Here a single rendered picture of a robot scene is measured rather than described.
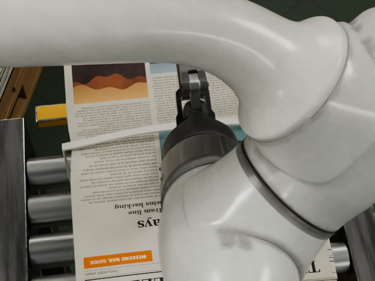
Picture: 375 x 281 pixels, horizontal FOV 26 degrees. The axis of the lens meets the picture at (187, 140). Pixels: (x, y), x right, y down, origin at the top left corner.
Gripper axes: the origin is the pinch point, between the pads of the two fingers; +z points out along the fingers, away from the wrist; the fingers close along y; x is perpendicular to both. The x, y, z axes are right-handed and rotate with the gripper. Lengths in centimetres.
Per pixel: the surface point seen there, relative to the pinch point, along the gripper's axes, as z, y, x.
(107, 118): 2.9, 6.3, -9.3
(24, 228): 11.6, 27.6, -23.3
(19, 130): 26.5, 19.9, -23.8
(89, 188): -5.8, 10.3, -12.0
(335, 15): 136, 53, 57
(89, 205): -7.8, 11.3, -12.1
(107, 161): -2.7, 9.0, -9.7
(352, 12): 137, 53, 62
